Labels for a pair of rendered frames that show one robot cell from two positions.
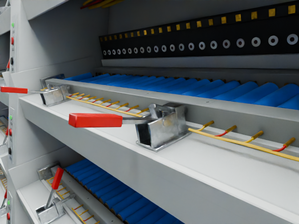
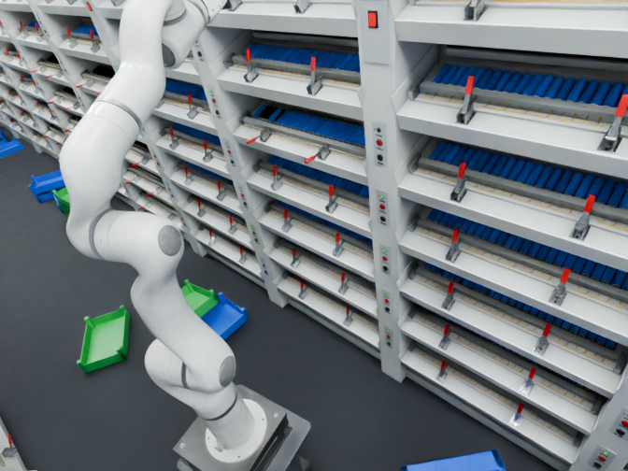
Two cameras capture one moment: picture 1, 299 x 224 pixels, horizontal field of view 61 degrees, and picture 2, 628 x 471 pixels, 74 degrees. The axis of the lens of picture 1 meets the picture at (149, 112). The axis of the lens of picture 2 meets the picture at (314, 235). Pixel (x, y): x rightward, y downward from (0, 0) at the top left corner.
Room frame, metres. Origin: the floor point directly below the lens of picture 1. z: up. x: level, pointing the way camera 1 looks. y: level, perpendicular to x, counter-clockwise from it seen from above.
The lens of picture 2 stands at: (-0.91, 0.11, 1.59)
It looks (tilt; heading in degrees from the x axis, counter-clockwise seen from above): 39 degrees down; 358
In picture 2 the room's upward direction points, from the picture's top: 11 degrees counter-clockwise
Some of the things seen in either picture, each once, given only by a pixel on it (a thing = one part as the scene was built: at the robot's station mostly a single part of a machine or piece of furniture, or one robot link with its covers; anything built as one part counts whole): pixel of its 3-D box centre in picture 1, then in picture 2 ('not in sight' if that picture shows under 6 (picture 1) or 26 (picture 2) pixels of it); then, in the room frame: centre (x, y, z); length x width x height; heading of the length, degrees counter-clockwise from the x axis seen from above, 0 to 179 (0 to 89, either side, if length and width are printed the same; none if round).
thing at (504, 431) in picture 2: not in sight; (343, 316); (0.37, -0.01, 0.02); 2.19 x 0.16 x 0.05; 39
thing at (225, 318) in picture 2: not in sight; (211, 324); (0.49, 0.63, 0.04); 0.30 x 0.20 x 0.08; 129
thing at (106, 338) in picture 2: not in sight; (105, 336); (0.56, 1.17, 0.04); 0.30 x 0.20 x 0.08; 8
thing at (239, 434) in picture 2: not in sight; (227, 415); (-0.26, 0.43, 0.47); 0.19 x 0.19 x 0.18
